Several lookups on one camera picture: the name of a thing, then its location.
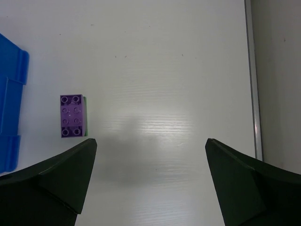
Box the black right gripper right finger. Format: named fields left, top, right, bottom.
left=205, top=138, right=301, bottom=226

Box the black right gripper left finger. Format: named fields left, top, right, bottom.
left=0, top=138, right=97, bottom=226

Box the purple rectangular lego brick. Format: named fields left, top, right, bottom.
left=60, top=94, right=86, bottom=138

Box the blue divided plastic bin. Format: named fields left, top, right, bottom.
left=0, top=35, right=30, bottom=173

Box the aluminium table edge rail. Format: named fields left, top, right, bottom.
left=244, top=0, right=263, bottom=161

